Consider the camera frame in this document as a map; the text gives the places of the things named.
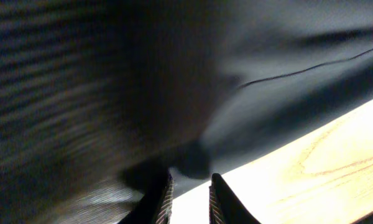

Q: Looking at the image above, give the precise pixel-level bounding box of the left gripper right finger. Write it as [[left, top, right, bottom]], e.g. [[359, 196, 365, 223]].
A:
[[209, 173, 260, 224]]

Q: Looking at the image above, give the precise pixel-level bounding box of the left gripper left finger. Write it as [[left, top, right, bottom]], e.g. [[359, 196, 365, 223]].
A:
[[118, 171, 174, 224]]

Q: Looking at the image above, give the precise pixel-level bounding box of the black leggings red waistband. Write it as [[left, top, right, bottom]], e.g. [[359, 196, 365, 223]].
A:
[[0, 0, 373, 200]]

